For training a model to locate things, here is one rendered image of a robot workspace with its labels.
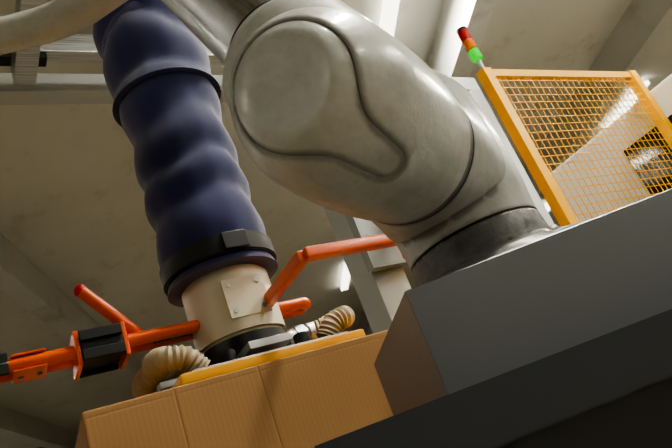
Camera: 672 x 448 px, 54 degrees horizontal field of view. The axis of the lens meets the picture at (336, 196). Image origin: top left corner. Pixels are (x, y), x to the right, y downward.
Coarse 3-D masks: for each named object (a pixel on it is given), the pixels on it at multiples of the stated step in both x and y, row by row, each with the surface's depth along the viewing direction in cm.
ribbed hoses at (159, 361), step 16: (320, 320) 129; (336, 320) 120; (352, 320) 123; (320, 336) 120; (160, 352) 105; (176, 352) 105; (192, 352) 106; (144, 368) 108; (160, 368) 105; (176, 368) 105; (192, 368) 105; (144, 384) 114
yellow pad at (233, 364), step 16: (304, 336) 117; (336, 336) 115; (352, 336) 116; (224, 352) 110; (272, 352) 109; (288, 352) 110; (208, 368) 103; (224, 368) 104; (240, 368) 105; (176, 384) 103
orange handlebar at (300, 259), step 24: (360, 240) 112; (384, 240) 114; (288, 264) 110; (288, 312) 131; (144, 336) 113; (168, 336) 116; (192, 336) 121; (24, 360) 104; (48, 360) 106; (72, 360) 111
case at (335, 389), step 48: (384, 336) 114; (192, 384) 98; (240, 384) 100; (288, 384) 103; (336, 384) 106; (96, 432) 90; (144, 432) 92; (192, 432) 94; (240, 432) 97; (288, 432) 99; (336, 432) 102
